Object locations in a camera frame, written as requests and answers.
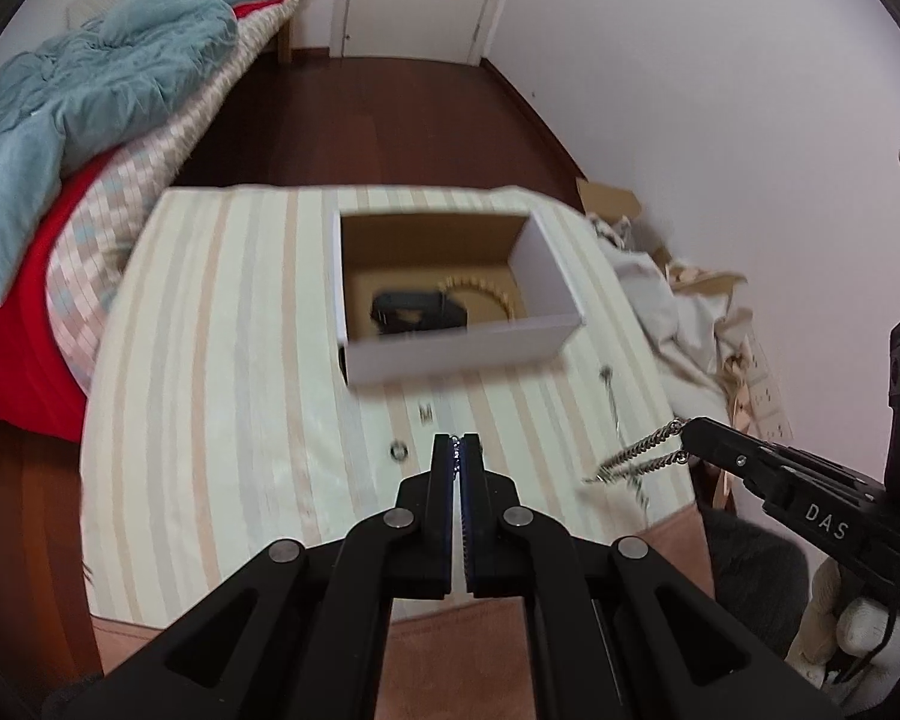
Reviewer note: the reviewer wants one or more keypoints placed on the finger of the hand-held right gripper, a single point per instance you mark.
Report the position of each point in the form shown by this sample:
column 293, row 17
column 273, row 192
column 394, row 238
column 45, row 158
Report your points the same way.
column 727, row 446

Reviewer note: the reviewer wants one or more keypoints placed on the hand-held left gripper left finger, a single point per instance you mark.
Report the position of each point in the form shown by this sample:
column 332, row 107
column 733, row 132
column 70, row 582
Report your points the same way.
column 440, row 480

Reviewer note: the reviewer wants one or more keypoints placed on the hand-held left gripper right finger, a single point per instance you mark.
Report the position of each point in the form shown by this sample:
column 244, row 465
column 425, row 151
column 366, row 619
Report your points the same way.
column 474, row 480

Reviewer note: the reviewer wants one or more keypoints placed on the small silver jewelry piece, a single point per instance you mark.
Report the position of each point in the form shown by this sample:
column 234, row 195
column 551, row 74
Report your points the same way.
column 457, row 451

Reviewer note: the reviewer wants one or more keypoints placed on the white cardboard box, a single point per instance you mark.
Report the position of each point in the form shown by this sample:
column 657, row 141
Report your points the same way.
column 457, row 356

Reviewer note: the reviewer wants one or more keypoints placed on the black jewelry item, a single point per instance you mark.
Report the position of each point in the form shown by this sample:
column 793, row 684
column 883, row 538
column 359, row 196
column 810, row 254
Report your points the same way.
column 409, row 311

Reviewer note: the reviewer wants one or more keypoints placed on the person's right hand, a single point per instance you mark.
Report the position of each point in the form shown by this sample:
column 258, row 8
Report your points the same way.
column 862, row 630

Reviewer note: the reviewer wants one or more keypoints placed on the white power strip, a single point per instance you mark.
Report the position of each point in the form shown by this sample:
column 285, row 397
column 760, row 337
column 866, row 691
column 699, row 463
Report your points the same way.
column 765, row 390

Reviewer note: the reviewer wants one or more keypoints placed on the white crumpled cloth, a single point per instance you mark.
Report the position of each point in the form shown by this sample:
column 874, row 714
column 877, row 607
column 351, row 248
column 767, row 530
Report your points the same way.
column 667, row 307

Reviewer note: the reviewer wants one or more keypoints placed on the flat cardboard pieces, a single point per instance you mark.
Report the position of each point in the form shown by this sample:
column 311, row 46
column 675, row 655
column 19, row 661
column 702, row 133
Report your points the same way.
column 709, row 281

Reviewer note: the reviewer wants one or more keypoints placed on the pink under cloth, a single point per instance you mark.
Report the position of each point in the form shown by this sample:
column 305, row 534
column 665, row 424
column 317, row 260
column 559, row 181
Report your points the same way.
column 450, row 660

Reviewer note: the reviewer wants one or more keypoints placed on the striped tablecloth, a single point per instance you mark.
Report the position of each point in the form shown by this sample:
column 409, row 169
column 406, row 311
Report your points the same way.
column 232, row 390

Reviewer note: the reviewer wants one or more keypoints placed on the brown cardboard box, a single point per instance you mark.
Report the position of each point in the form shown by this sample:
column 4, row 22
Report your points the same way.
column 607, row 199

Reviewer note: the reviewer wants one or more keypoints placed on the checkered bed sheet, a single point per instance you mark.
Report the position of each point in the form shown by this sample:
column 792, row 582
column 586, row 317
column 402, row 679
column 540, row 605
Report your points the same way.
column 97, row 240

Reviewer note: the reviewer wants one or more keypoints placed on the bed with red sheet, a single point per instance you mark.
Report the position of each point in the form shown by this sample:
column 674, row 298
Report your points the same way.
column 15, row 360

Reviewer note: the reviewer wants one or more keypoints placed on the wooden bed leg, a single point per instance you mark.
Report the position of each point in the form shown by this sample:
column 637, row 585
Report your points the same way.
column 285, row 41

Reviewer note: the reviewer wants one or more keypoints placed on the blue quilt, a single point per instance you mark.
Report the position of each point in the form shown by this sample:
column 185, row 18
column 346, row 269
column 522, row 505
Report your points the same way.
column 82, row 105

